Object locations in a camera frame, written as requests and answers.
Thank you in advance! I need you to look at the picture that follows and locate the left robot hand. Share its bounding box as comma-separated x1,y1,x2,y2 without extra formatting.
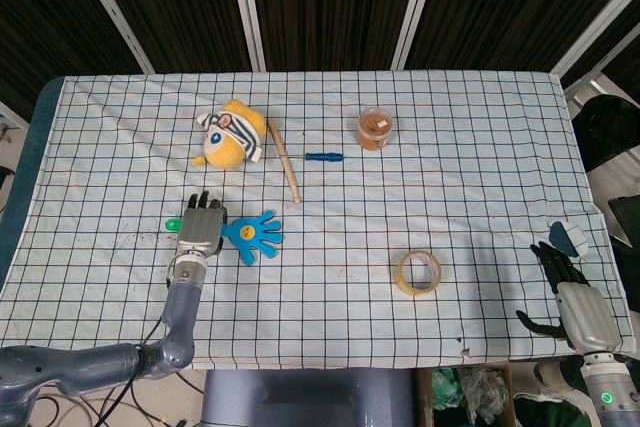
174,190,230,260

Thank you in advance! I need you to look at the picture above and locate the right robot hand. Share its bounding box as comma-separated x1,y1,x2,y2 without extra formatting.
516,241,624,354

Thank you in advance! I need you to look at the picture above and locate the blue hand clapper toy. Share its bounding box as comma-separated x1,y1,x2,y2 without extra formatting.
165,209,284,265

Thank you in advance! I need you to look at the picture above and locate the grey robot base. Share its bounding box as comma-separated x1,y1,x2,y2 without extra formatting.
200,369,417,427

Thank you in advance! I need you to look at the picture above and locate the yellow plush toy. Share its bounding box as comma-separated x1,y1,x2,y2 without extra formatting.
191,98,267,169

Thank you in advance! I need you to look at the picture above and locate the wooden stick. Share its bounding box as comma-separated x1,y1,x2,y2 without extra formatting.
267,120,303,205

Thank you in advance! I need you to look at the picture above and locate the checkered tablecloth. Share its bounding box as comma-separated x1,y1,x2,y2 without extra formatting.
0,69,635,371

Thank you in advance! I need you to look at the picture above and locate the cardboard box with bags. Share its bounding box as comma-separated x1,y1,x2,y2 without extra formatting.
417,363,518,427

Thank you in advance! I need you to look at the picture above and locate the clear tape roll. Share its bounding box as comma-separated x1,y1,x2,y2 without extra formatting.
395,249,443,297

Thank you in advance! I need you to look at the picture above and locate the black chair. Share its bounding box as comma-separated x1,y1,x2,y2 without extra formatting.
571,93,640,174

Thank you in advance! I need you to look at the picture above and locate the clear jar with orange contents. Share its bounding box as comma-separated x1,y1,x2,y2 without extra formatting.
357,105,394,152

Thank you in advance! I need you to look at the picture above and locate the blue handled screwdriver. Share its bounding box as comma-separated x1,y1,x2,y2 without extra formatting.
285,152,347,163

